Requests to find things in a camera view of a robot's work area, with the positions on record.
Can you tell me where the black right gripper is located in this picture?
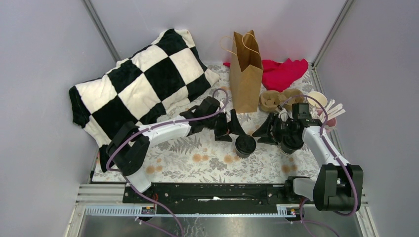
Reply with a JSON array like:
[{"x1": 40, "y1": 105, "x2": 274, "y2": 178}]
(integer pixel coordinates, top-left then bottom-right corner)
[{"x1": 251, "y1": 113, "x2": 297, "y2": 146}]

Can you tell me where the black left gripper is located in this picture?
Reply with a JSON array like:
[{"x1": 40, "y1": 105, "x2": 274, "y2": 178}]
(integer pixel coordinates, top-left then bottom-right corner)
[{"x1": 204, "y1": 109, "x2": 246, "y2": 142}]

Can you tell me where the brown paper bag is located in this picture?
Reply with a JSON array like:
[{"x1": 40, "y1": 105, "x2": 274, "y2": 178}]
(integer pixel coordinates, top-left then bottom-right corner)
[{"x1": 220, "y1": 30, "x2": 263, "y2": 114}]

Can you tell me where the black paper coffee cup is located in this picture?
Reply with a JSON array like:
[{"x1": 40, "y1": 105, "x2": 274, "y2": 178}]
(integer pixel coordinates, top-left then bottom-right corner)
[{"x1": 280, "y1": 136, "x2": 304, "y2": 154}]

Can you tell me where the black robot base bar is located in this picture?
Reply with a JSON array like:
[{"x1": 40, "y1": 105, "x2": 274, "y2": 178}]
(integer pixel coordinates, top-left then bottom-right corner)
[{"x1": 123, "y1": 174, "x2": 317, "y2": 221}]

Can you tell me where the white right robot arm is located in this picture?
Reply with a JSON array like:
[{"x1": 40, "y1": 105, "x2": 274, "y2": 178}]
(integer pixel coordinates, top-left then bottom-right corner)
[{"x1": 252, "y1": 103, "x2": 364, "y2": 215}]

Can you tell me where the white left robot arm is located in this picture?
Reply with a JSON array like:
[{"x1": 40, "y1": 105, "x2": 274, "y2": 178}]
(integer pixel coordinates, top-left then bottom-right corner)
[{"x1": 106, "y1": 97, "x2": 245, "y2": 203}]

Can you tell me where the brown cardboard cup carrier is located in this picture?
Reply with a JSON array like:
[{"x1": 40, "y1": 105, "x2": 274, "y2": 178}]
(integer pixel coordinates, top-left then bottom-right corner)
[{"x1": 259, "y1": 88, "x2": 305, "y2": 112}]

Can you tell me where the red cloth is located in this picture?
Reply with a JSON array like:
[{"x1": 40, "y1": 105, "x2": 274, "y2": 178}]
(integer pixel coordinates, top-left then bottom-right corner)
[{"x1": 223, "y1": 58, "x2": 309, "y2": 94}]

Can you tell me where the pink straw holder cup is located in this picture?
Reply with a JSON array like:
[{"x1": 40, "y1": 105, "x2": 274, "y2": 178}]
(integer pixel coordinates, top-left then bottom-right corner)
[{"x1": 324, "y1": 118, "x2": 337, "y2": 132}]

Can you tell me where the black white checkered blanket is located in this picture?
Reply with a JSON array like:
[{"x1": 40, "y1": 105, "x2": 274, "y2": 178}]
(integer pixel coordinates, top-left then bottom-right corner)
[{"x1": 69, "y1": 29, "x2": 220, "y2": 172}]

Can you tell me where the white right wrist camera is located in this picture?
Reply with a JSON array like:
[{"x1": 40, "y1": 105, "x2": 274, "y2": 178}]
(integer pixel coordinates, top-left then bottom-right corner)
[{"x1": 277, "y1": 106, "x2": 290, "y2": 122}]

